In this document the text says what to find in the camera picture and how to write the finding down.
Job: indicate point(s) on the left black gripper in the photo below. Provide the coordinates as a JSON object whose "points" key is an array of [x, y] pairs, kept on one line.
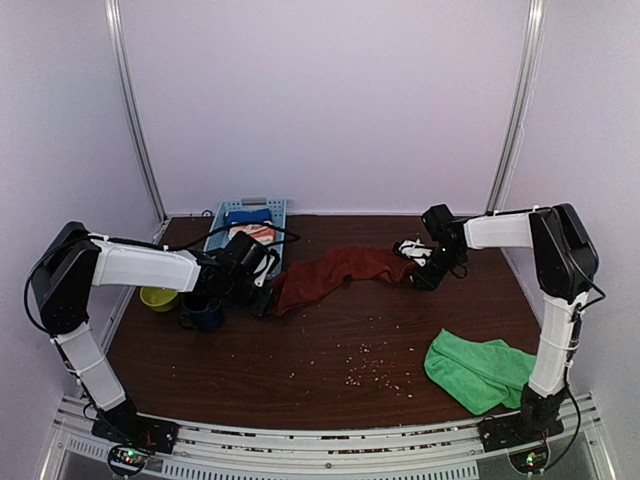
{"points": [[261, 305]]}

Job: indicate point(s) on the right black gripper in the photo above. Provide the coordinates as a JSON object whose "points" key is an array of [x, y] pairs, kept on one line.
{"points": [[431, 281]]}

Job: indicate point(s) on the dark red towel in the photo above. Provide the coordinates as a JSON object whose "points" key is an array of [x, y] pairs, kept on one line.
{"points": [[307, 282]]}

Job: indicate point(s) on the green microfiber towel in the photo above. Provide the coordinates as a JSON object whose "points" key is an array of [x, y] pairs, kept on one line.
{"points": [[478, 375]]}

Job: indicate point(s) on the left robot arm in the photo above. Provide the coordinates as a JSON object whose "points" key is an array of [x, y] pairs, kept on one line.
{"points": [[61, 286]]}

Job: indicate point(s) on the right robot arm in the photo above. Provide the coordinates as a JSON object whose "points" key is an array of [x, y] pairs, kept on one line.
{"points": [[566, 263]]}

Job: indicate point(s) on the dark blue mug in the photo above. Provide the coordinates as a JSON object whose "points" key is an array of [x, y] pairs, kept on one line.
{"points": [[199, 314]]}

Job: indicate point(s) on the light blue plastic basket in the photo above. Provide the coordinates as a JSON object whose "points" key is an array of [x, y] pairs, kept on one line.
{"points": [[278, 212]]}

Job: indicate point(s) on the orange white rolled towel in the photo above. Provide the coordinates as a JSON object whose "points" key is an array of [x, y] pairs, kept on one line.
{"points": [[264, 234]]}

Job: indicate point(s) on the blue rolled towel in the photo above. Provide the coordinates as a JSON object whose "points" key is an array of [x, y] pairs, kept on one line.
{"points": [[247, 217]]}

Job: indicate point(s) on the yellow green bowl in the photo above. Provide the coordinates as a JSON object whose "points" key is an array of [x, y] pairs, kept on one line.
{"points": [[159, 300]]}

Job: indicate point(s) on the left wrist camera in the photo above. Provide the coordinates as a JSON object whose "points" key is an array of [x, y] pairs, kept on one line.
{"points": [[246, 258]]}

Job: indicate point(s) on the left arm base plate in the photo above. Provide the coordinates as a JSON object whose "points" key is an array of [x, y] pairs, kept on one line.
{"points": [[153, 435]]}

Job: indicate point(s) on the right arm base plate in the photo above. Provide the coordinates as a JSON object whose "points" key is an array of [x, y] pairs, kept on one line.
{"points": [[498, 433]]}

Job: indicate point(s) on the aluminium front rail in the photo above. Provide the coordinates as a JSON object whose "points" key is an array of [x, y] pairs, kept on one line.
{"points": [[450, 450]]}

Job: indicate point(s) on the right aluminium post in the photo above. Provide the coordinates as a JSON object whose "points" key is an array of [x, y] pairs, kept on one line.
{"points": [[523, 93]]}

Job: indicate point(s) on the aluminium post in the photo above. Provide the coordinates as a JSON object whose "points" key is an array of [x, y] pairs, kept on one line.
{"points": [[118, 41], [523, 93]]}

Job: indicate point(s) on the left aluminium post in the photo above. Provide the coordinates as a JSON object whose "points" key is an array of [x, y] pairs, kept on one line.
{"points": [[118, 41]]}

